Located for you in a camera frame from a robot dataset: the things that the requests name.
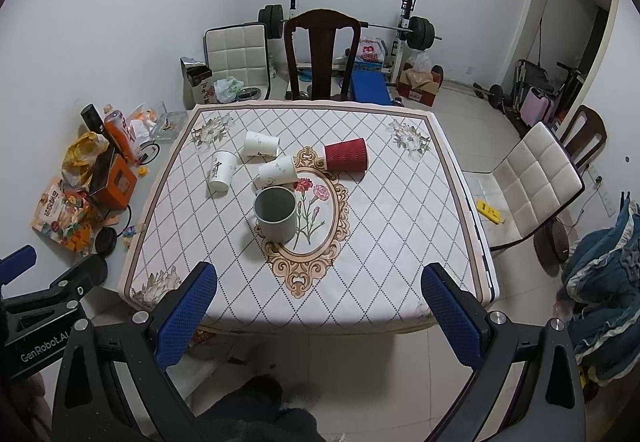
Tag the red and white plastic bag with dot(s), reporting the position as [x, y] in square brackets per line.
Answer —
[370, 52]

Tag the open carton box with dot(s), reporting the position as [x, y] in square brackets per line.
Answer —
[195, 83]

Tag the grey mug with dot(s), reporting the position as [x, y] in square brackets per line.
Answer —
[277, 222]

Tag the white barbell rack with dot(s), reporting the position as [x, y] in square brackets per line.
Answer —
[406, 29]

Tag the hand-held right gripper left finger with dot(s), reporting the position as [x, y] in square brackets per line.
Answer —
[186, 317]

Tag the blue ruffled cloth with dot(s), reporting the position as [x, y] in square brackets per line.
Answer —
[607, 292]

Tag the person's leg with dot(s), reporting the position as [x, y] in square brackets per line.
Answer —
[260, 412]

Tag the yellow tool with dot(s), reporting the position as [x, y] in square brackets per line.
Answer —
[487, 211]

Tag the barbell with black plates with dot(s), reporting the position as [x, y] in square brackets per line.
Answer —
[422, 33]

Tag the floral diamond pattern tablecloth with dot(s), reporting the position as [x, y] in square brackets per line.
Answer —
[400, 222]

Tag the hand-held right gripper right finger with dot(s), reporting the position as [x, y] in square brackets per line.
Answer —
[450, 317]

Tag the black dumbbell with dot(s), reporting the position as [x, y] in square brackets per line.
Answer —
[487, 92]

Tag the black scooter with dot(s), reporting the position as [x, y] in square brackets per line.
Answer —
[569, 78]

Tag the black round disc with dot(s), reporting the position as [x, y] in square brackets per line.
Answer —
[106, 242]

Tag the white paper cup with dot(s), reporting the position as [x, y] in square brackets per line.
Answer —
[260, 145]
[222, 172]
[277, 171]

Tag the yellow plastic bag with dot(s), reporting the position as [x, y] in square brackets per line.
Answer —
[82, 154]

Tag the pink suitcase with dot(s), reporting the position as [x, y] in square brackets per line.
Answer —
[537, 107]

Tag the orange bottle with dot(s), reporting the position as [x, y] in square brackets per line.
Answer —
[119, 132]

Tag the clear plastic wrapper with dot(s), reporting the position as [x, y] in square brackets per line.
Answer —
[141, 121]

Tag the green and white plastic bag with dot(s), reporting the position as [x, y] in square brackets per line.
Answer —
[227, 90]

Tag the folded stroller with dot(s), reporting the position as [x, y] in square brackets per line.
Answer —
[529, 72]

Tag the orange box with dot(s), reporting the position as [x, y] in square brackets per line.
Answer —
[117, 183]

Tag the cardboard box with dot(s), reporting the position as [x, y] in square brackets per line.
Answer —
[419, 89]

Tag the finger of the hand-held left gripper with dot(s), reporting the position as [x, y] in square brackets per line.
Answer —
[75, 279]
[20, 260]

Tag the dark wooden chair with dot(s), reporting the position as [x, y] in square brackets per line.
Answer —
[322, 52]
[585, 132]

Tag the blue weight bench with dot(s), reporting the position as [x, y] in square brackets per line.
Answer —
[370, 88]

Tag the glass ashtray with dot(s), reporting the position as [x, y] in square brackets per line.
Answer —
[168, 124]

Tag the orange snack packet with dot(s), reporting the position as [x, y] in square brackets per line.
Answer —
[59, 213]

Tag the small colourful toy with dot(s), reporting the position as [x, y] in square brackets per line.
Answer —
[131, 232]

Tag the white padded chair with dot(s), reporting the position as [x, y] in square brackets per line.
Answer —
[530, 182]
[235, 53]

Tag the red ribbed paper cup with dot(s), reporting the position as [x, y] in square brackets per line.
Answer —
[347, 157]

